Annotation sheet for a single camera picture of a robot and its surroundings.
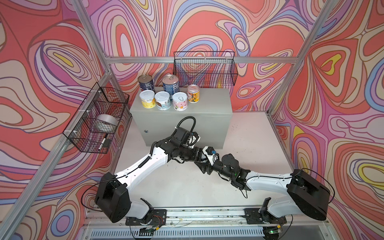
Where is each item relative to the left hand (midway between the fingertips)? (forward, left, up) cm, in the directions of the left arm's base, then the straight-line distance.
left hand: (204, 157), depth 75 cm
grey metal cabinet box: (+16, -4, +14) cm, 22 cm away
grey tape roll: (+11, +49, +14) cm, 52 cm away
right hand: (+2, +2, -5) cm, 6 cm away
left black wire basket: (+34, +62, +9) cm, 71 cm away
